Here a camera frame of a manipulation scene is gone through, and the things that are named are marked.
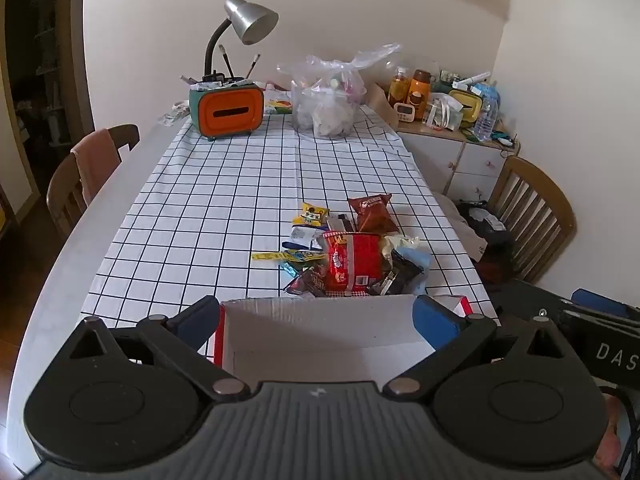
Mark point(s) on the green yellow paper pack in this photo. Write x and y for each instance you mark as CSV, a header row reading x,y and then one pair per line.
x,y
277,102

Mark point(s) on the pale yellow packet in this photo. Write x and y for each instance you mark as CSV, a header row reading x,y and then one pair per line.
x,y
395,242

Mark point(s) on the light wooden slatted chair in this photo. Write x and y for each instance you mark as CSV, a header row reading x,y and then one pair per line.
x,y
540,210

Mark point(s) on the white tube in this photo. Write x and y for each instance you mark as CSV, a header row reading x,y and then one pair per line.
x,y
472,80

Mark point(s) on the light blue snack packet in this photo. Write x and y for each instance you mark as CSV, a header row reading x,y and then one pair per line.
x,y
422,260

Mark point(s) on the pink cloth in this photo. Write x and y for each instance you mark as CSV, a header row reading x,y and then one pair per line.
x,y
97,160

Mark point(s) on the white kitchen timer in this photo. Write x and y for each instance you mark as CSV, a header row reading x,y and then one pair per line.
x,y
405,112

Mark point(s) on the orange teal tissue box organizer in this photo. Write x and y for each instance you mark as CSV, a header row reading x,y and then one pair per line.
x,y
227,112

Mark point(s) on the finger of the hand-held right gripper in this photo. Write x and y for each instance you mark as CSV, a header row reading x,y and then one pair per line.
x,y
595,321
597,301

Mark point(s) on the clear plastic bag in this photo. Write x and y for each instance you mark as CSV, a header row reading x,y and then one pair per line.
x,y
325,100

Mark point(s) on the silver gooseneck desk lamp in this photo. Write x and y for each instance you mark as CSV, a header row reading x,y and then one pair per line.
x,y
250,20

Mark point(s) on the long yellow candy strip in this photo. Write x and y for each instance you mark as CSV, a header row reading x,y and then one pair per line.
x,y
267,256

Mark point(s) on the white black checkered tablecloth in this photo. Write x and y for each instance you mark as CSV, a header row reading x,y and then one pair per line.
x,y
225,185

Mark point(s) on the orange flask with brown cap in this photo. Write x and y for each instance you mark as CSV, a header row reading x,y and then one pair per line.
x,y
419,95

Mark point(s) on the dark chocolate packet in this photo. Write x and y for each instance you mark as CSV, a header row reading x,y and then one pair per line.
x,y
397,275
307,282

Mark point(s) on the clear bottle with orange liquid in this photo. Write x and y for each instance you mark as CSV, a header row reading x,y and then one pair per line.
x,y
398,87

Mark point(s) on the clear plastic water bottle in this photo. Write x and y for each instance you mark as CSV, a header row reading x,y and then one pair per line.
x,y
486,115

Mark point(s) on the dark storage shelf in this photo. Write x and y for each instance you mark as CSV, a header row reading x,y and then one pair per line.
x,y
40,60

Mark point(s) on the white cabinet with wooden top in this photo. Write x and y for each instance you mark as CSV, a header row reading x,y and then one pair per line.
x,y
475,160

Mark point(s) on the small yellow cartoon packet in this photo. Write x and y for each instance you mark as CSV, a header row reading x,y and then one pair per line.
x,y
312,215

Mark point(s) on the white blue snack packet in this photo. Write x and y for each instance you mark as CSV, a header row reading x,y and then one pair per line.
x,y
305,237

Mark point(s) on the yellow blue cartoon packet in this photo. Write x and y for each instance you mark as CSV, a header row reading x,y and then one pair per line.
x,y
310,256

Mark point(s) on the dark brown wooden chair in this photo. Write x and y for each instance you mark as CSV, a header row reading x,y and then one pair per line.
x,y
60,195

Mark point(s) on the black bag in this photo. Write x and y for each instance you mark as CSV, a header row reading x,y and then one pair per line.
x,y
487,225

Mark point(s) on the brown chip bag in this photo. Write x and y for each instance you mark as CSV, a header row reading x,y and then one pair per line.
x,y
372,215

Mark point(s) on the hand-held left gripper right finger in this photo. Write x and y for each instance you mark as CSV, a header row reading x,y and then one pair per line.
x,y
437,322

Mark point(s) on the clear wrappers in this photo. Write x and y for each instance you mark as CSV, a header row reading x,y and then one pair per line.
x,y
172,114

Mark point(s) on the silver black snack packet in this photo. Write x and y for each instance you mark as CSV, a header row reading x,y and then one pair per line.
x,y
340,222

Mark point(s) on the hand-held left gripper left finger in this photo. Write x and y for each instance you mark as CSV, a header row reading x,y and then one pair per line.
x,y
197,320

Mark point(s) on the yellow tissue box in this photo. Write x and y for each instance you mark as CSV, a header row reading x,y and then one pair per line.
x,y
467,102

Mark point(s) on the white red-edged cardboard box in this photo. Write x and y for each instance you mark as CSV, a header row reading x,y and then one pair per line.
x,y
310,325

